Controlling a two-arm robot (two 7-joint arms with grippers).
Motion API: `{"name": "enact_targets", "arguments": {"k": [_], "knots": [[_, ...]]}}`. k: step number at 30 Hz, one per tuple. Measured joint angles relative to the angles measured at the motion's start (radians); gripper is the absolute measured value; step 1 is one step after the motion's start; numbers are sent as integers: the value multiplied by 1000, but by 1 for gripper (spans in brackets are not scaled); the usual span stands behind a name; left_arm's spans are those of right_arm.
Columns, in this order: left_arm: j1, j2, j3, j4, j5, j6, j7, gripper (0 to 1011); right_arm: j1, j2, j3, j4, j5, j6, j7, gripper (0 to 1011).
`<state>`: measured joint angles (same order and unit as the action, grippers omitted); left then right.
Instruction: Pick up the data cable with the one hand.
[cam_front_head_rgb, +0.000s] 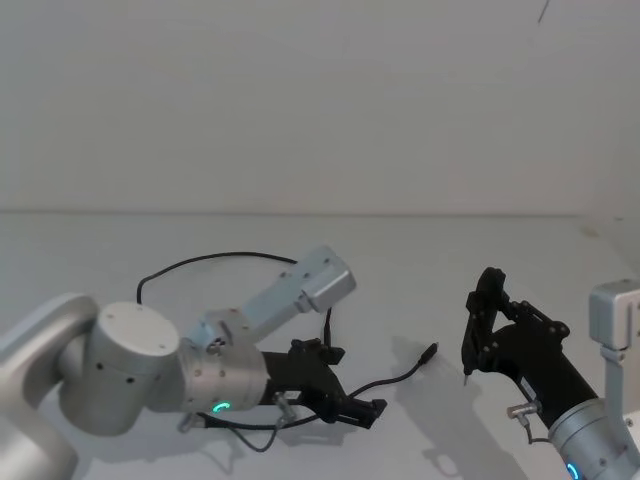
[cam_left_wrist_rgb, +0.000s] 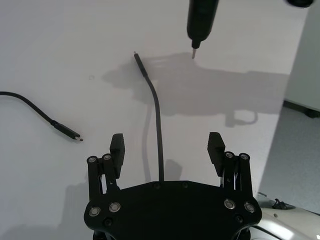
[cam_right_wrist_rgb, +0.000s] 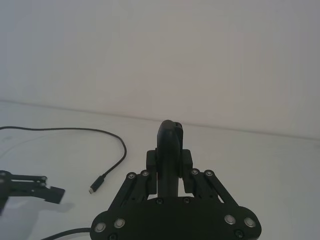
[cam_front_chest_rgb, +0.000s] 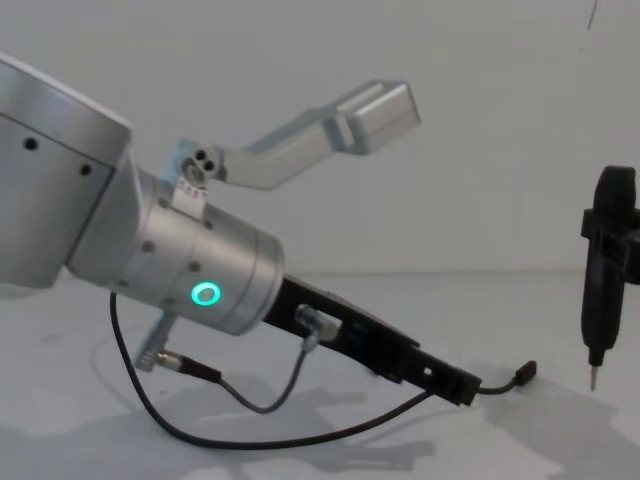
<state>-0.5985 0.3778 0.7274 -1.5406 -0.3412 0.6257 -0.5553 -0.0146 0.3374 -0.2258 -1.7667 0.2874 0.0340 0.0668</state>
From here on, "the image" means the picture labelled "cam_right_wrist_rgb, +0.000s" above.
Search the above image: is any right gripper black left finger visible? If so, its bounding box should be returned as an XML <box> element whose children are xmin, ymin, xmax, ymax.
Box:
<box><xmin>92</xmin><ymin>148</ymin><xmax>159</xmax><ymax>236</ymax></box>

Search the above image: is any black cable with USB plug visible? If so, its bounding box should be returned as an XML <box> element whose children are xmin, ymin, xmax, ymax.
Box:
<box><xmin>0</xmin><ymin>126</ymin><xmax>128</xmax><ymax>196</ymax></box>

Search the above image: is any thin black cable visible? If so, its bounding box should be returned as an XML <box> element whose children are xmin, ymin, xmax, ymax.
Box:
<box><xmin>46</xmin><ymin>226</ymin><xmax>95</xmax><ymax>240</ymax></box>

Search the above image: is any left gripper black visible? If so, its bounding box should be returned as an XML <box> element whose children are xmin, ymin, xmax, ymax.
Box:
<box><xmin>0</xmin><ymin>170</ymin><xmax>66</xmax><ymax>216</ymax></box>

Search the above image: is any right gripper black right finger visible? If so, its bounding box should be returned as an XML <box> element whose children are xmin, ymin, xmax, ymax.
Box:
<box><xmin>180</xmin><ymin>149</ymin><xmax>262</xmax><ymax>234</ymax></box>

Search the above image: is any white table cloth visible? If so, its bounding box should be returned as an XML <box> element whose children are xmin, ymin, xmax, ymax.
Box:
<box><xmin>0</xmin><ymin>99</ymin><xmax>320</xmax><ymax>240</ymax></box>

